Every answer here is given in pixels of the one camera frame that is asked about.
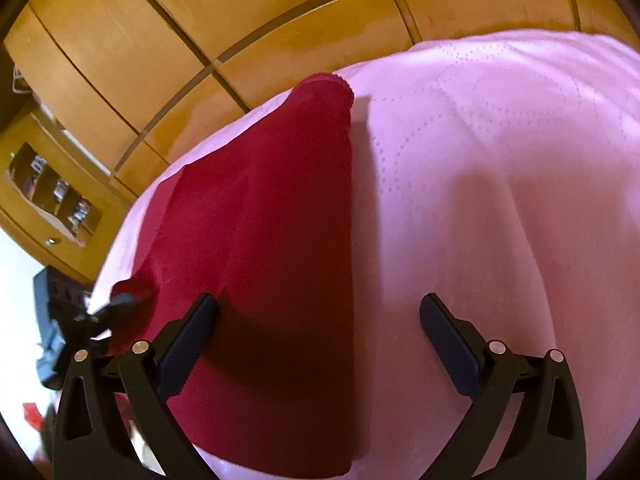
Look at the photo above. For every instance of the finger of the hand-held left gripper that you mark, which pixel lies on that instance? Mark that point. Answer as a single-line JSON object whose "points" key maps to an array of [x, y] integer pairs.
{"points": [[102, 344], [117, 305]]}

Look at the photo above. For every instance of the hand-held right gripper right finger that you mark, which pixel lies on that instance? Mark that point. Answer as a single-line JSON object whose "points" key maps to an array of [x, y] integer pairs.
{"points": [[444, 337]]}

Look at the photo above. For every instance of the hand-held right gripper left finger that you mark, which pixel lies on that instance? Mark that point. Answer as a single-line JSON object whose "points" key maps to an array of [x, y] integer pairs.
{"points": [[187, 340]]}

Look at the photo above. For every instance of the dark red pants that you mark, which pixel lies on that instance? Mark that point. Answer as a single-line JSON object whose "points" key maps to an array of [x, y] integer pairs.
{"points": [[280, 240]]}

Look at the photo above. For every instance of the small red object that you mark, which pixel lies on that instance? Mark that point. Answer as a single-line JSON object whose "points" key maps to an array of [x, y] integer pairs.
{"points": [[32, 414]]}

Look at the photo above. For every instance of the wooden bedside cabinet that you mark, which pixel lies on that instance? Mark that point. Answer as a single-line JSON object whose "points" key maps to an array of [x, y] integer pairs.
{"points": [[50, 190]]}

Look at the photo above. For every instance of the pink patterned blanket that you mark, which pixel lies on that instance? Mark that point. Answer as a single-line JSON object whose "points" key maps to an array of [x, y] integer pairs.
{"points": [[500, 210]]}

